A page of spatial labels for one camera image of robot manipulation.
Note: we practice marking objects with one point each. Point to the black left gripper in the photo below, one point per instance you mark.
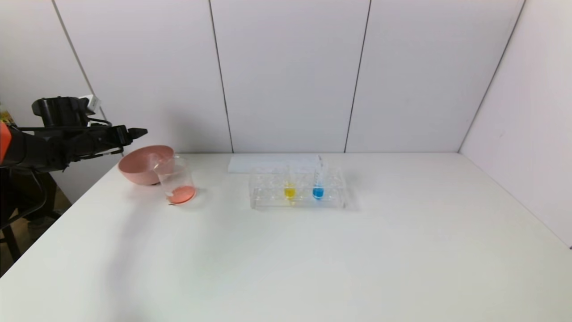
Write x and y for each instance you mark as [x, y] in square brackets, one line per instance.
[120, 135]

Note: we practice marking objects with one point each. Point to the test tube with red pigment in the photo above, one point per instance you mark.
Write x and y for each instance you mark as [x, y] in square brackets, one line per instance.
[157, 162]

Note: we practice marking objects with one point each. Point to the test tube with yellow pigment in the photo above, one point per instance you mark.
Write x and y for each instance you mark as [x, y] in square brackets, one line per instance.
[289, 192]

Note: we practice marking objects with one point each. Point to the clear glass beaker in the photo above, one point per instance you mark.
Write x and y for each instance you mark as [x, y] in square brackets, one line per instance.
[181, 194]

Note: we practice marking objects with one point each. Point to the test tube with blue pigment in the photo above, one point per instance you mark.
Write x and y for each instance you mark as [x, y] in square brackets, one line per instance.
[317, 192]

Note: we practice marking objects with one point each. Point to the clear acrylic test tube rack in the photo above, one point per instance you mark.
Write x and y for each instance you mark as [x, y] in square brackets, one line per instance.
[333, 197]

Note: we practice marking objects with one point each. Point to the pink plastic bowl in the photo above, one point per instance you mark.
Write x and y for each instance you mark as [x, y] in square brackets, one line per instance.
[140, 167]

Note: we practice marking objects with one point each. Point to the white paper sheet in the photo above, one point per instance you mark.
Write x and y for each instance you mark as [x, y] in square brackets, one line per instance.
[243, 164]

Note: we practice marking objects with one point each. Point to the black chair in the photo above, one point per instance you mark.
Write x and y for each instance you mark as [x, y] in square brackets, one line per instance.
[24, 192]

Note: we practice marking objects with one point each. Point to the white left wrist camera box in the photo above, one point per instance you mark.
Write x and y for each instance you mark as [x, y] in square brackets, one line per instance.
[90, 103]

